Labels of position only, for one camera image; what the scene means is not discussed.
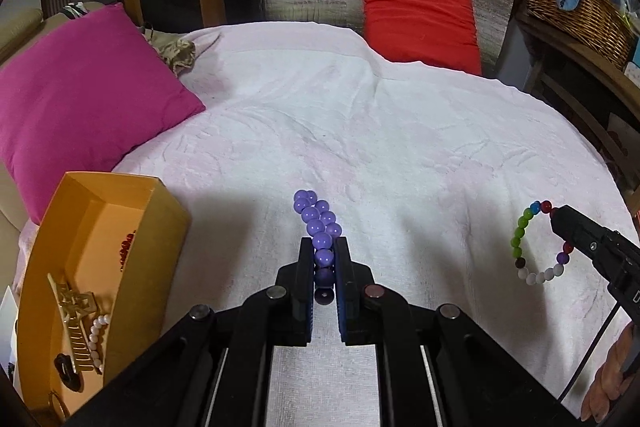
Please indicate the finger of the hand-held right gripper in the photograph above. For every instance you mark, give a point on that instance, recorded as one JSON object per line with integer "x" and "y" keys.
{"x": 575, "y": 227}

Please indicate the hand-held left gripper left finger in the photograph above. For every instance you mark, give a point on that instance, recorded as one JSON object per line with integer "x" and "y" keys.
{"x": 307, "y": 307}

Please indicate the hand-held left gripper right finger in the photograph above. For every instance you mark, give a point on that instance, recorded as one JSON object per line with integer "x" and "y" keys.
{"x": 342, "y": 307}

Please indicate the orange cardboard box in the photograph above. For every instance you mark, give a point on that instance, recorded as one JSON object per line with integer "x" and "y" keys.
{"x": 95, "y": 217}

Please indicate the gold hair claw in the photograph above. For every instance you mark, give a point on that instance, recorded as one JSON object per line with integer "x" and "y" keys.
{"x": 75, "y": 307}

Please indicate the black hair clip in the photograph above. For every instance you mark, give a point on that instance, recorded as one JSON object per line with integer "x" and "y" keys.
{"x": 67, "y": 372}

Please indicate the person's right hand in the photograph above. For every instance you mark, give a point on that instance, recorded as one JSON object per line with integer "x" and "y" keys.
{"x": 612, "y": 382}

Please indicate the wooden side table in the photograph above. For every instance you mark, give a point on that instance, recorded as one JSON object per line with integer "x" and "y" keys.
{"x": 575, "y": 72}

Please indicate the white towel blanket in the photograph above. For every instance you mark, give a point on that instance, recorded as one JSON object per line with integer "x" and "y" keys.
{"x": 375, "y": 132}

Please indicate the wicker basket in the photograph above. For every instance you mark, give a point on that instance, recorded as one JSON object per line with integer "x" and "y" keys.
{"x": 595, "y": 22}

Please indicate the red pillow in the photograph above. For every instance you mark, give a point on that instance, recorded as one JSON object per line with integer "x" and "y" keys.
{"x": 420, "y": 17}

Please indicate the camouflage cloth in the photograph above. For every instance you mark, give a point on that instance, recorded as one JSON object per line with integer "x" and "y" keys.
{"x": 175, "y": 52}

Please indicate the white paper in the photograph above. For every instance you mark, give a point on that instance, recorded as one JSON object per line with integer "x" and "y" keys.
{"x": 7, "y": 327}

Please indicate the pink pillow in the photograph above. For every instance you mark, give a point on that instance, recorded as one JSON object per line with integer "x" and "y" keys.
{"x": 80, "y": 107}

